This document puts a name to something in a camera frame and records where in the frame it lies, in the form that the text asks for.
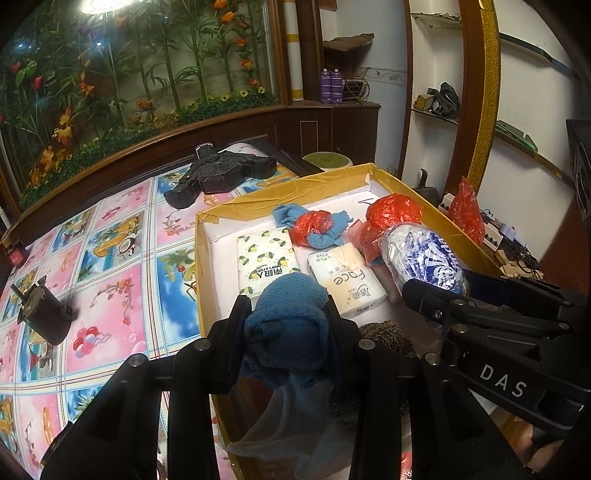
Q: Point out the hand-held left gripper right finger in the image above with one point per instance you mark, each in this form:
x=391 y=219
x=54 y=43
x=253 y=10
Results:
x=342 y=357

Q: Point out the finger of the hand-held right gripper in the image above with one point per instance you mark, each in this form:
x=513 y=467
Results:
x=489 y=374
x=521 y=286

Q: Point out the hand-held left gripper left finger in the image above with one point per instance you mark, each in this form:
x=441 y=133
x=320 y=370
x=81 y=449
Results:
x=240 y=318

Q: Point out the blue knitted cloth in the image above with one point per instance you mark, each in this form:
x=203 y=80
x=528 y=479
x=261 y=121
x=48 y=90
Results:
x=286 y=318

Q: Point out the translucent plastic bag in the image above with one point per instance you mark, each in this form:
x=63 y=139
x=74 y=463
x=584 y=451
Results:
x=286 y=429

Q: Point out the yellow taped cardboard box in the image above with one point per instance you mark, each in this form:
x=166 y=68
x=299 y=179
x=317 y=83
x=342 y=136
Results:
x=221 y=221

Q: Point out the blue white plastic bag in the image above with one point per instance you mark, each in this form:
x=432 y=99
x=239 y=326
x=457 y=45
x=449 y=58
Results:
x=425 y=258

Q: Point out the large red plastic bag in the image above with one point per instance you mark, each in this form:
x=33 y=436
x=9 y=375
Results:
x=392 y=217

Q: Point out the leopard print cloth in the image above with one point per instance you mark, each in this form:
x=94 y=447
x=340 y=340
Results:
x=383 y=337

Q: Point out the lemon print tissue pack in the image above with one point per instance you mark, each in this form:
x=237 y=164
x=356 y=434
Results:
x=265 y=258

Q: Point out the white tissue pack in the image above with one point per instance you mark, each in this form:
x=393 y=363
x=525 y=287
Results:
x=344 y=279

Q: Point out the tall red plastic bag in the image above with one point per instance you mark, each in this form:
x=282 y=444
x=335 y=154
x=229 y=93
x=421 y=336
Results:
x=466 y=212

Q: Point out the small red plastic bag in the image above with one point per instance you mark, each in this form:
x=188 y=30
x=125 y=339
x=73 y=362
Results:
x=311 y=227

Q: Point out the blue cloth with red bag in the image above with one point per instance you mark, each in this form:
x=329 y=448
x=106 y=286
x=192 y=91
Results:
x=330 y=233

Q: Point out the black fan-shaped device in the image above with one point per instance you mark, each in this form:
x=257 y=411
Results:
x=217 y=173

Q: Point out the green round stool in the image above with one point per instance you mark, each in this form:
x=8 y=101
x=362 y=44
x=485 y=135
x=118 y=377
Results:
x=328 y=161

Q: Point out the black cylindrical motor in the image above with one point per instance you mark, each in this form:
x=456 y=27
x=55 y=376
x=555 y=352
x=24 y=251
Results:
x=46 y=314

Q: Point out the black bag on shelf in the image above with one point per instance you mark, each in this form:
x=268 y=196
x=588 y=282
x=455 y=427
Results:
x=444 y=99

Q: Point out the small yellow box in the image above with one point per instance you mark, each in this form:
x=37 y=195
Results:
x=423 y=102

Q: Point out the red label ink bottle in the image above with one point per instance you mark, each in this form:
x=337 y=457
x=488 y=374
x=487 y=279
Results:
x=16 y=254

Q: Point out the purple spray can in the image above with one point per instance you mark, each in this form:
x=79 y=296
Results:
x=337 y=87
x=326 y=86

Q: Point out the white yellow pillar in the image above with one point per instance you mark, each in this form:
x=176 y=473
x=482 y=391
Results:
x=293 y=50

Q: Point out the artificial plant display case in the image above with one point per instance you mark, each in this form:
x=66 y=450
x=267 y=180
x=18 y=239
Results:
x=138 y=60

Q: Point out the brown hat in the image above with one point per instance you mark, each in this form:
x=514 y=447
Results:
x=348 y=42

